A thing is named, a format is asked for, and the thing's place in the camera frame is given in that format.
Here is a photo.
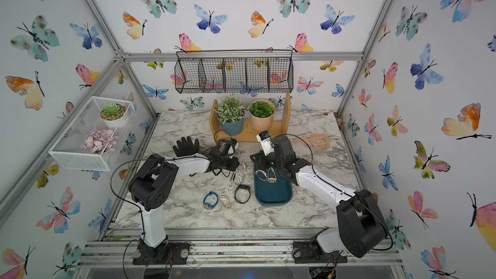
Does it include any beige strap watch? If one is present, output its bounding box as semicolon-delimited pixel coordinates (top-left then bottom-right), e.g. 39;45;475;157
266;167;277;183

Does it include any pink strap watch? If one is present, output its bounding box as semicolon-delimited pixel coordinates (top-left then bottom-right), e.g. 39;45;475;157
254;169;268;182

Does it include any black digital watch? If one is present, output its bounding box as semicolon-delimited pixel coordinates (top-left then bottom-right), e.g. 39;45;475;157
234;184;251;205

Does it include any blue round watch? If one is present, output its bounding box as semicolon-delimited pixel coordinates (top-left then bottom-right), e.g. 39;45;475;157
203;191;219;211

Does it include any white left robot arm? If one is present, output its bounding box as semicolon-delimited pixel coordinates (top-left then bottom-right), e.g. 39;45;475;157
129;136;240;249

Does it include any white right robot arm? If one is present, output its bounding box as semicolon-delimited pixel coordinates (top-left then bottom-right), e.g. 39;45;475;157
251;131;392;258

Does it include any dark teal storage box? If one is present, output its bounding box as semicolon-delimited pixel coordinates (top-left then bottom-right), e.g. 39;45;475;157
253;164;293;207

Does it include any blue plant pot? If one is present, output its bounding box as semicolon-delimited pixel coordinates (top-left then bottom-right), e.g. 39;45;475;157
220;118;244;136

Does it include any black and yellow work glove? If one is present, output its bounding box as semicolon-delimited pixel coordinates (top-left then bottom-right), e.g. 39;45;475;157
173;136;200;158

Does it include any wooden plant shelf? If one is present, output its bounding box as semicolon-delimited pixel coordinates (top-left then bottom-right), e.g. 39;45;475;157
209;90;291;143

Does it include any pink plant pot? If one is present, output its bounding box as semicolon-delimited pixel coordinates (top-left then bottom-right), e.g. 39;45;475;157
248;99;276;132

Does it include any green leafy plant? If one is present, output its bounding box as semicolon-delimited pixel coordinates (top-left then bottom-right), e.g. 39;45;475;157
214;94;245;123

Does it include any green moss plant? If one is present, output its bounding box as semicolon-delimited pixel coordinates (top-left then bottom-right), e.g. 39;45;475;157
249;101;274;118

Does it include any succulent in white pot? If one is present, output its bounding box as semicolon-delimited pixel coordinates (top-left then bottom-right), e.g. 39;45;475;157
99;103;127;129

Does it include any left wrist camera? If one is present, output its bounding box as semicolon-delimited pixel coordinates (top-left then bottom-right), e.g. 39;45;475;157
227;138;238;156

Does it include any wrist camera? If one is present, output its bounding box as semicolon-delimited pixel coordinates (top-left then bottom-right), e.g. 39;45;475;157
257;130;275;156
227;138;238;156

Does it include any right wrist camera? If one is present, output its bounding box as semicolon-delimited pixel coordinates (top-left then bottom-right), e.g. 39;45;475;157
257;130;275;156

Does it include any black wire wall basket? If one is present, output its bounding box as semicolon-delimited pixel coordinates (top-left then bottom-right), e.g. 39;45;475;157
171;49;294;97

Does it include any aluminium front rail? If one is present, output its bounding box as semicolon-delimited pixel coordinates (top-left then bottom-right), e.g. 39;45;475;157
77;227;404;269

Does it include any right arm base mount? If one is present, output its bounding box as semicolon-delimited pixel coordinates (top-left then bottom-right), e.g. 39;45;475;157
291;227;348;264

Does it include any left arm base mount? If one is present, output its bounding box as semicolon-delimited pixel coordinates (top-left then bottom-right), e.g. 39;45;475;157
133;242;191;266

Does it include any white mesh wall shelf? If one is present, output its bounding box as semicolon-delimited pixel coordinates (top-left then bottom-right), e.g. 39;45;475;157
49;96;136;171

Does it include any aluminium frame post left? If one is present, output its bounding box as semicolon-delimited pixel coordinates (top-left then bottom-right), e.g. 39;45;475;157
67;0;158;119

